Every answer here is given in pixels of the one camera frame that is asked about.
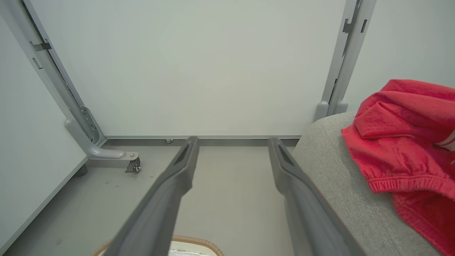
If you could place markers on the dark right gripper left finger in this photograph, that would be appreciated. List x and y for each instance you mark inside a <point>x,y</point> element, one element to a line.
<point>160,199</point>

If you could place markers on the grey fabric sofa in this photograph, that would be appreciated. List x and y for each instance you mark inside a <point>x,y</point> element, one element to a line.
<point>330,160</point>

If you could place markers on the white cloth basket liner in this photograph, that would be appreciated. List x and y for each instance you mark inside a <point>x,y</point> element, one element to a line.
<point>188,250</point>

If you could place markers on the red sweatshirt with white trim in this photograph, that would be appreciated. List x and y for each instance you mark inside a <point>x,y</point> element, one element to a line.
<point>401,142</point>

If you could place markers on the white basket with brown rim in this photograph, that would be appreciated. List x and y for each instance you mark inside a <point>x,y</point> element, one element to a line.
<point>202,241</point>

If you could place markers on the small metal caster wheel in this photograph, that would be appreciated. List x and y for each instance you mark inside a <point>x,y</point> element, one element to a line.
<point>134,165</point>

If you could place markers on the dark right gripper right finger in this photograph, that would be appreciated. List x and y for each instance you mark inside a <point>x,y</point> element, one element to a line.
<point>305,213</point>

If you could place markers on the grey slotted partition post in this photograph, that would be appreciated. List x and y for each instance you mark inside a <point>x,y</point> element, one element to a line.
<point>346,53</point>

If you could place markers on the grey partition post with foot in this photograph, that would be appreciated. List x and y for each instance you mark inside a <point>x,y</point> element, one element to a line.
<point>49,71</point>

